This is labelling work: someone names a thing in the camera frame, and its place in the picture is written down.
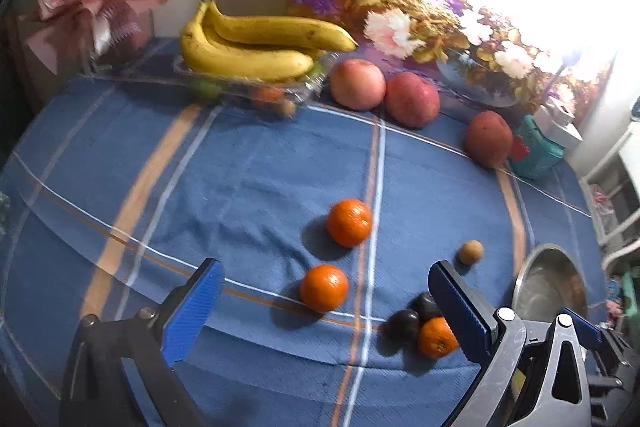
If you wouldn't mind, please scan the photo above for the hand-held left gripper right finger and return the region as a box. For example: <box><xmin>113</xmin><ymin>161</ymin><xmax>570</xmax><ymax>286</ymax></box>
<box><xmin>428</xmin><ymin>260</ymin><xmax>594</xmax><ymax>427</ymax></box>

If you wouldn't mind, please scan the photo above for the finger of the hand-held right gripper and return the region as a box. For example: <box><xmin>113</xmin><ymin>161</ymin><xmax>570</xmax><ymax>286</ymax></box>
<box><xmin>557</xmin><ymin>307</ymin><xmax>603</xmax><ymax>348</ymax></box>

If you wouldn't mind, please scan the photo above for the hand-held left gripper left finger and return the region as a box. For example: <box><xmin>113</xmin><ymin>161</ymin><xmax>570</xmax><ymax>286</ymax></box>
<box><xmin>59</xmin><ymin>258</ymin><xmax>224</xmax><ymax>427</ymax></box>

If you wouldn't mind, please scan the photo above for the dark purple plum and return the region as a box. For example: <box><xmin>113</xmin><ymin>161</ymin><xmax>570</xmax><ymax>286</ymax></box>
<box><xmin>388</xmin><ymin>309</ymin><xmax>421</xmax><ymax>343</ymax></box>
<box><xmin>411</xmin><ymin>292</ymin><xmax>444</xmax><ymax>323</ymax></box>

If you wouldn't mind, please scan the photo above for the small orange tangerine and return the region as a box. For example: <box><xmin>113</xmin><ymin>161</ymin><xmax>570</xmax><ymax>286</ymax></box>
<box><xmin>252</xmin><ymin>86</ymin><xmax>285</xmax><ymax>106</ymax></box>
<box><xmin>418</xmin><ymin>317</ymin><xmax>460</xmax><ymax>360</ymax></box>

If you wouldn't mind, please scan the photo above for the green plastic item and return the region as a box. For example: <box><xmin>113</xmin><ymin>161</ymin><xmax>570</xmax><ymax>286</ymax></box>
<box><xmin>606</xmin><ymin>272</ymin><xmax>640</xmax><ymax>329</ymax></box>

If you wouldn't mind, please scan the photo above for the stainless steel bowl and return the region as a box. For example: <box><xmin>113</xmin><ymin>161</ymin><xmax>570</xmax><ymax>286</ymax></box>
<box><xmin>511</xmin><ymin>243</ymin><xmax>590</xmax><ymax>324</ymax></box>

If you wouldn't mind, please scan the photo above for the blue plaid tablecloth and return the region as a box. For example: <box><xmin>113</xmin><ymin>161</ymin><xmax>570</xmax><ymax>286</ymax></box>
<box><xmin>0</xmin><ymin>37</ymin><xmax>609</xmax><ymax>427</ymax></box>

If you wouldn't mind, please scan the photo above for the white shelf rack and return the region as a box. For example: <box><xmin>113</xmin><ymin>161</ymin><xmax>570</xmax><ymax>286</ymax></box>
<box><xmin>582</xmin><ymin>122</ymin><xmax>640</xmax><ymax>269</ymax></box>

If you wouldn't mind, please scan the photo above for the teal box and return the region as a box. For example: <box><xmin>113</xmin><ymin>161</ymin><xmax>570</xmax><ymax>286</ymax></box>
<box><xmin>509</xmin><ymin>114</ymin><xmax>566</xmax><ymax>180</ymax></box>

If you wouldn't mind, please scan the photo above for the dark red apple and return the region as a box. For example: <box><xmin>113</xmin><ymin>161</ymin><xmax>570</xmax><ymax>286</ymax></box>
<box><xmin>464</xmin><ymin>110</ymin><xmax>514</xmax><ymax>169</ymax></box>

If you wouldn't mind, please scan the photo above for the white box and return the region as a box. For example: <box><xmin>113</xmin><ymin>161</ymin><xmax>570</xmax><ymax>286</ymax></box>
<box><xmin>532</xmin><ymin>99</ymin><xmax>585</xmax><ymax>148</ymax></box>

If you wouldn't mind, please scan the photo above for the green round fruit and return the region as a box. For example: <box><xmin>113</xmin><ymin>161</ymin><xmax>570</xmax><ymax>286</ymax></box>
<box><xmin>190</xmin><ymin>79</ymin><xmax>224</xmax><ymax>102</ymax></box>

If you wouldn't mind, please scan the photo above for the clear plastic fruit tray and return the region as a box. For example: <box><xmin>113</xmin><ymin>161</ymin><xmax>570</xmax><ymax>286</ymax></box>
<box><xmin>172</xmin><ymin>51</ymin><xmax>335</xmax><ymax>118</ymax></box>

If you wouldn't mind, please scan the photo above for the pale red apple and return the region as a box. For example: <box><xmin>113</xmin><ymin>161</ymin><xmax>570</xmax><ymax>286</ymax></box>
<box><xmin>330</xmin><ymin>59</ymin><xmax>387</xmax><ymax>111</ymax></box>

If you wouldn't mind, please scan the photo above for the yellow banana bunch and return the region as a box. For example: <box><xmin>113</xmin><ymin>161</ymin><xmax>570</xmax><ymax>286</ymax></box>
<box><xmin>179</xmin><ymin>0</ymin><xmax>359</xmax><ymax>84</ymax></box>

